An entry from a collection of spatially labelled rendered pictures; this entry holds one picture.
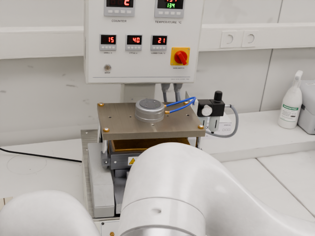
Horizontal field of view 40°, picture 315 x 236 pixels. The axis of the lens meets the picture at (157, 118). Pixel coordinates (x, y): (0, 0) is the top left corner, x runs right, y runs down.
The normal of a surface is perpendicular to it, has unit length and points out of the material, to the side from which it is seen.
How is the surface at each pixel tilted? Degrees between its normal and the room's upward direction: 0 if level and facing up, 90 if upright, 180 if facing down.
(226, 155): 90
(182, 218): 28
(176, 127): 0
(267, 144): 0
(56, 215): 37
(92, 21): 90
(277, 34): 90
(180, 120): 0
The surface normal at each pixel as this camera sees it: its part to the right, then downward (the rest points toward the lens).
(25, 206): -0.30, -0.63
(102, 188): 0.19, -0.38
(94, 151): 0.07, -0.89
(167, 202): 0.08, -0.69
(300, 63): 0.33, 0.44
